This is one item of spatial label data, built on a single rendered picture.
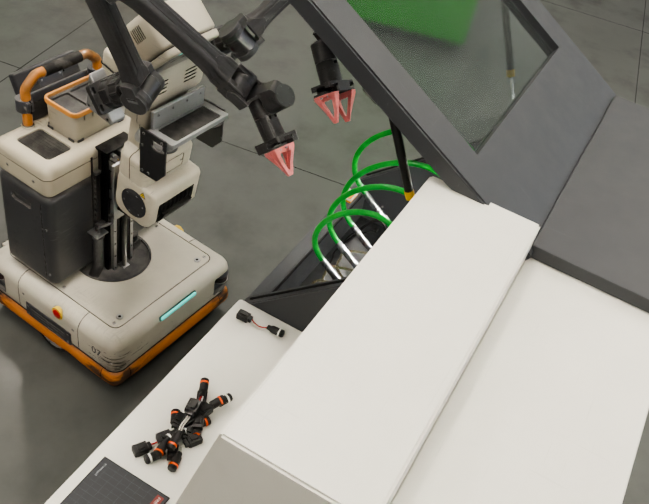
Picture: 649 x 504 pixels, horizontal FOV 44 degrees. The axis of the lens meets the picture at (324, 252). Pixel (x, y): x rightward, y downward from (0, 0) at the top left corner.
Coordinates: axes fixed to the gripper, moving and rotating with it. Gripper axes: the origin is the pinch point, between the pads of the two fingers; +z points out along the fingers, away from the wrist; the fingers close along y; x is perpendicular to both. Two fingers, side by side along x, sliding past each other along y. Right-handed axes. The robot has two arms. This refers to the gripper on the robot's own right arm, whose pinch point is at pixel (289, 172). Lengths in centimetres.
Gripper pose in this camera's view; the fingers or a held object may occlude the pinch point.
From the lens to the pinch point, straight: 198.0
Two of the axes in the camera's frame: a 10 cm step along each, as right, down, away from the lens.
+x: 6.9, -4.0, 6.1
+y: 6.1, -1.4, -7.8
